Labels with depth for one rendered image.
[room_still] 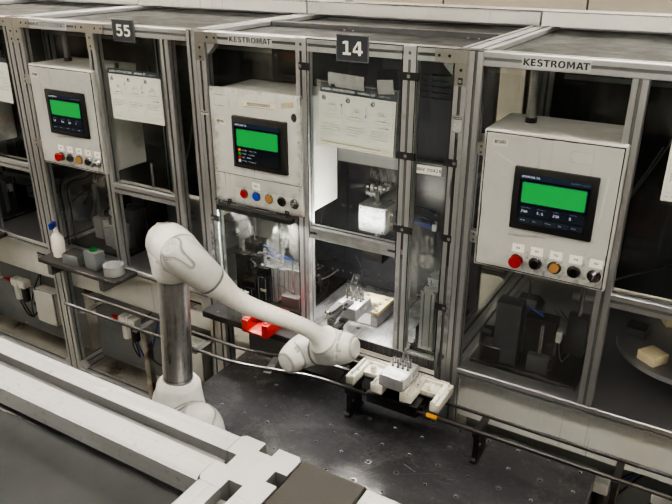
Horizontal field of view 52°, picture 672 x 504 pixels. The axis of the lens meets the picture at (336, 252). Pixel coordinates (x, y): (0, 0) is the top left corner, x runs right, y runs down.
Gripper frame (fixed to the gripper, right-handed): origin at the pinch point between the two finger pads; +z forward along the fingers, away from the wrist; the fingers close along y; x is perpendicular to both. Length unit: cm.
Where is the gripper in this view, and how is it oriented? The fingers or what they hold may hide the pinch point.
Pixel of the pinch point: (346, 310)
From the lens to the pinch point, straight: 265.4
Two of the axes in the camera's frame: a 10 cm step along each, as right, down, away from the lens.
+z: 5.1, -3.7, 7.8
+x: -8.6, -2.1, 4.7
